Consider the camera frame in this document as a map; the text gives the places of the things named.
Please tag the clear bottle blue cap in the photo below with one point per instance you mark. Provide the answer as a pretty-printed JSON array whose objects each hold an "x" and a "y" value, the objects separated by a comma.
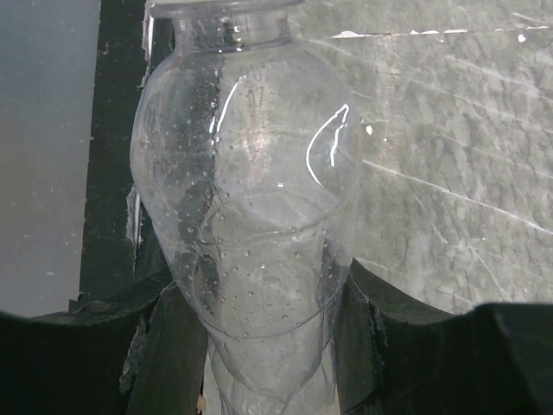
[{"x": 245, "y": 152}]

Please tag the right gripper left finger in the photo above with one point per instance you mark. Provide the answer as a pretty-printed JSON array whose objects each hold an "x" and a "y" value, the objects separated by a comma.
[{"x": 141, "y": 351}]

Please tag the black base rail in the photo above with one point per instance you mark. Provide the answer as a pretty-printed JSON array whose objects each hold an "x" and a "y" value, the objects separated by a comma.
[{"x": 112, "y": 223}]

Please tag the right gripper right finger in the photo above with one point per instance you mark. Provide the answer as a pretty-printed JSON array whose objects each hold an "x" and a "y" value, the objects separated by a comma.
[{"x": 397, "y": 355}]

